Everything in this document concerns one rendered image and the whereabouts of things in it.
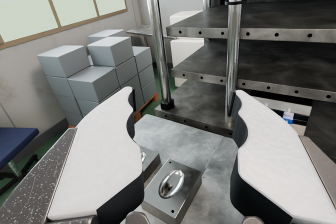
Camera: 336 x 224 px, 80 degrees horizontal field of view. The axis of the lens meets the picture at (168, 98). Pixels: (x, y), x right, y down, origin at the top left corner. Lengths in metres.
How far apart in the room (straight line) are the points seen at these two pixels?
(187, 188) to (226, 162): 0.25
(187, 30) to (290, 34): 0.47
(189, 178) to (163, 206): 0.14
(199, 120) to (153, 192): 0.55
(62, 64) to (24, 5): 0.75
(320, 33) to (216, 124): 0.62
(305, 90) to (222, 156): 0.47
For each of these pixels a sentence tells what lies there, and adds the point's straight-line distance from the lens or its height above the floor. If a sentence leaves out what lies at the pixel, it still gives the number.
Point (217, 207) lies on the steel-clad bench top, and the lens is 0.84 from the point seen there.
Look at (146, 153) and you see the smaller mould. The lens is 0.94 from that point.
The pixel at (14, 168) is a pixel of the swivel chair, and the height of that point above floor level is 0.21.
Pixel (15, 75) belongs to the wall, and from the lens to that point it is 2.59.
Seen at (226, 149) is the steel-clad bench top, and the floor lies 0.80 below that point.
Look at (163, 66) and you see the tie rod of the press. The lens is 1.19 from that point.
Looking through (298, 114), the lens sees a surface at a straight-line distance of 1.12.
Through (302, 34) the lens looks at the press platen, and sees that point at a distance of 0.98.
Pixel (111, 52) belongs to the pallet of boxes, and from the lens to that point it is 2.14.
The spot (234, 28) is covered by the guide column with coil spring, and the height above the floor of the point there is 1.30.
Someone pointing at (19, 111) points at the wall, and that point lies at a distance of 2.66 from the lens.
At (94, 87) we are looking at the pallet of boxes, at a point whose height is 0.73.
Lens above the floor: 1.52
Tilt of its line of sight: 30 degrees down
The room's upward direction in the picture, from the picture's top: 8 degrees counter-clockwise
